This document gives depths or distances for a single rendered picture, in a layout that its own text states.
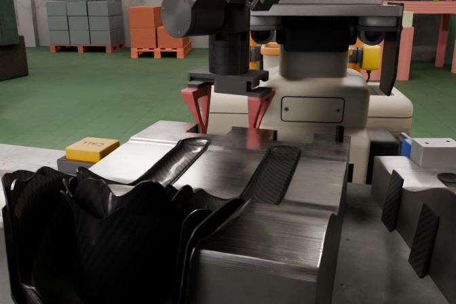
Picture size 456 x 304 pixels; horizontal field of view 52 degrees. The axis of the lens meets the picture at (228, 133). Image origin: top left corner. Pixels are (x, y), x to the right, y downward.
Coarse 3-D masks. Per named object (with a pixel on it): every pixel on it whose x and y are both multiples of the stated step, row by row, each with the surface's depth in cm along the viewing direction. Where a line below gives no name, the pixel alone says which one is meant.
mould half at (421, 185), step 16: (384, 160) 60; (400, 160) 60; (384, 176) 57; (416, 176) 54; (432, 176) 54; (384, 192) 57; (416, 192) 48; (432, 192) 44; (448, 192) 41; (400, 208) 52; (416, 208) 48; (432, 208) 44; (448, 208) 41; (400, 224) 52; (416, 224) 48; (448, 224) 41; (448, 240) 41; (432, 256) 44; (448, 256) 41; (432, 272) 44; (448, 272) 41; (448, 288) 41
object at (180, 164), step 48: (192, 144) 56; (48, 192) 33; (96, 192) 27; (144, 192) 25; (192, 192) 28; (48, 240) 32; (96, 240) 27; (144, 240) 27; (192, 240) 24; (48, 288) 30; (96, 288) 28; (144, 288) 28
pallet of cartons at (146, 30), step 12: (132, 12) 778; (144, 12) 777; (156, 12) 797; (132, 24) 784; (144, 24) 783; (156, 24) 799; (132, 36) 790; (144, 36) 788; (156, 36) 795; (168, 36) 789; (132, 48) 792; (144, 48) 792; (156, 48) 791; (168, 48) 791; (180, 48) 790
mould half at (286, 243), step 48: (144, 144) 56; (240, 144) 55; (288, 144) 55; (336, 144) 55; (0, 192) 31; (240, 192) 43; (288, 192) 43; (336, 192) 43; (0, 240) 28; (240, 240) 25; (288, 240) 25; (336, 240) 40; (0, 288) 29; (192, 288) 25; (240, 288) 24; (288, 288) 23
